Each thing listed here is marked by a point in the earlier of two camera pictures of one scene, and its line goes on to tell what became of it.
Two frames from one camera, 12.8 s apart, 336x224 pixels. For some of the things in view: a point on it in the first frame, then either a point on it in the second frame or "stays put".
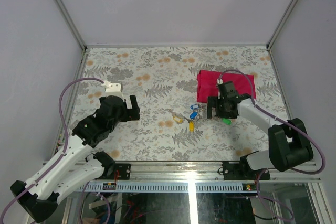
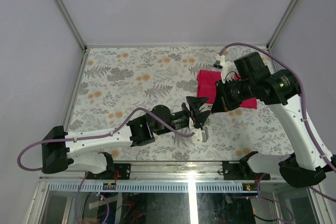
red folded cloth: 207,85 stays put
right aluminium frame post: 290,8 stays put
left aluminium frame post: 63,9 stays put
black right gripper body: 222,101 to 231,92
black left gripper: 132,114 to 195,104
